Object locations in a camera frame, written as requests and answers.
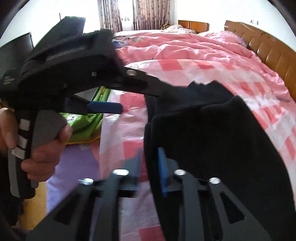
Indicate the brown wooden nightstand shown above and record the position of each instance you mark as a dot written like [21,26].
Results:
[198,27]

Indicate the brown wooden headboard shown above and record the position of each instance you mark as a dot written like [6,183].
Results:
[275,54]

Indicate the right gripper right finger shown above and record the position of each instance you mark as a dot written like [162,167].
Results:
[206,209]

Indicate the maroon patterned curtain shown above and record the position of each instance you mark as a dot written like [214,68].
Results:
[146,15]

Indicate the purple floor mat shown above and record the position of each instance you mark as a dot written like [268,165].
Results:
[77,161]

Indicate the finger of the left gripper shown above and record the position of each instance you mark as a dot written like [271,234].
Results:
[81,106]
[137,81]

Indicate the green cloth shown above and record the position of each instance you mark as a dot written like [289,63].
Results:
[87,128]

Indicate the person's left hand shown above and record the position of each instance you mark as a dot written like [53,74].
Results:
[41,165]

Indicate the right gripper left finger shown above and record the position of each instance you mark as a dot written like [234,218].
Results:
[90,211]

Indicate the black pants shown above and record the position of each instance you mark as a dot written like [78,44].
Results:
[212,133]

